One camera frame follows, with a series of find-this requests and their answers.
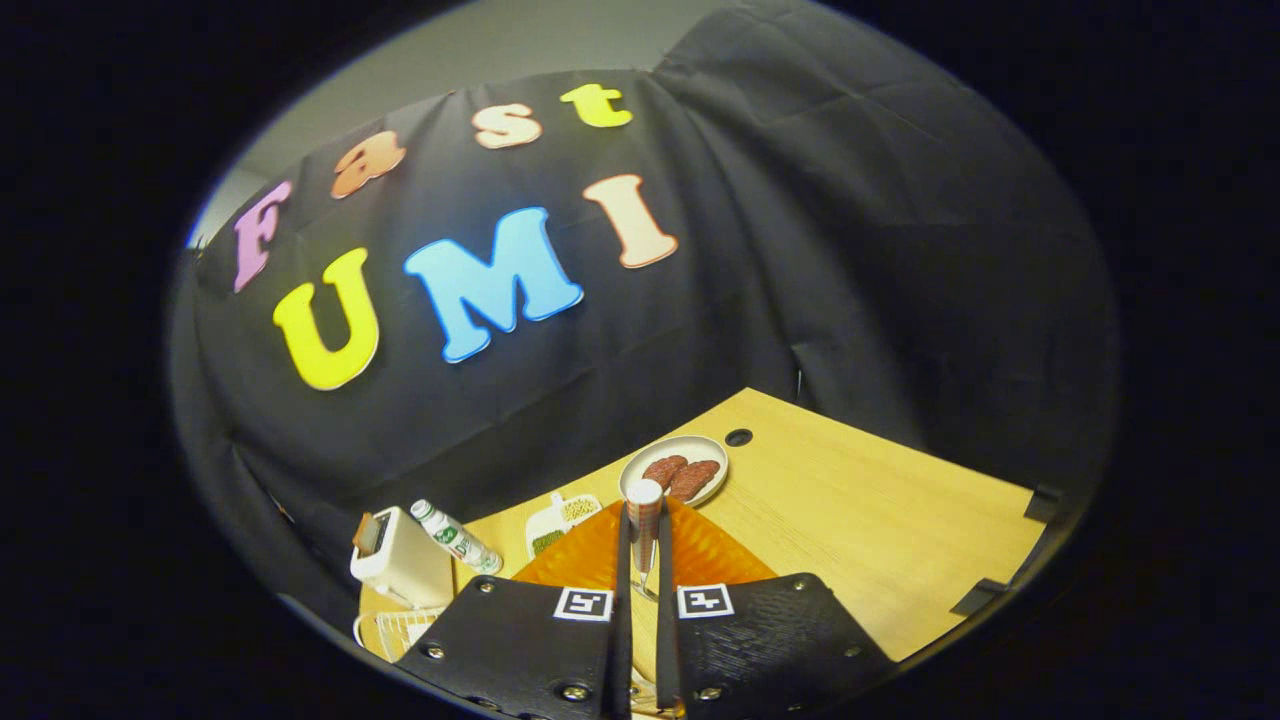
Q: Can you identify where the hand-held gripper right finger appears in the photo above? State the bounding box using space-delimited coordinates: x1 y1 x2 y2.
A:
655 497 896 713

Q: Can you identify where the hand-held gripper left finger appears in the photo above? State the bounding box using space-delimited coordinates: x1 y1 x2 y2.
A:
395 500 633 719

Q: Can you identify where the white wire dish rack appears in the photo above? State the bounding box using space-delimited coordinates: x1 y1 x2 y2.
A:
352 606 447 663

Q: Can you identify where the spoon with checkered handle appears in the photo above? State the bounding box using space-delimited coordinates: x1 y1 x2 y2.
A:
626 478 665 602

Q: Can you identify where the grey plate with patties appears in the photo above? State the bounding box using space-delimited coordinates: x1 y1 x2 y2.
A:
619 435 730 508

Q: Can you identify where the white plastic drink bottle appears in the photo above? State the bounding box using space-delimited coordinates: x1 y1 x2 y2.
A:
410 499 504 576

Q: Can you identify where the white divided grain tray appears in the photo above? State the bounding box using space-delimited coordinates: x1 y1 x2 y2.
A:
525 491 604 559

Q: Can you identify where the white toaster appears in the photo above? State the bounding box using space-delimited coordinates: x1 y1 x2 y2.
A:
350 506 456 609

